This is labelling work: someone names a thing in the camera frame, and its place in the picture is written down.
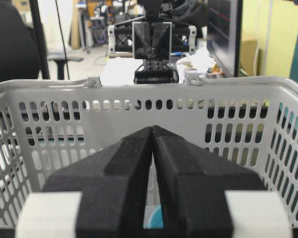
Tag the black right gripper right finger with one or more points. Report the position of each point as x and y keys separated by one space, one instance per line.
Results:
x=208 y=196

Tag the black vertical pole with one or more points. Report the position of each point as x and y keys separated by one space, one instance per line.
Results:
x=39 y=38

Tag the dark computer monitor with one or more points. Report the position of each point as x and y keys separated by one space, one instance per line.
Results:
x=224 y=34

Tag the black office chair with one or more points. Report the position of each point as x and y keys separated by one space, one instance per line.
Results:
x=19 y=55

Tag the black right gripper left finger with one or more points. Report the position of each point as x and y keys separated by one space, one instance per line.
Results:
x=101 y=196

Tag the black and white opposite gripper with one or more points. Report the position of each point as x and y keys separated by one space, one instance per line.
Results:
x=152 y=42

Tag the cardboard box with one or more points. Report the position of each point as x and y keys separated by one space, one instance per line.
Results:
x=248 y=56

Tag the grey plastic shopping basket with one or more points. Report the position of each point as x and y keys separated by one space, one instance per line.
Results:
x=46 y=125

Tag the light blue round object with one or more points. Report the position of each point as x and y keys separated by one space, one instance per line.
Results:
x=156 y=219

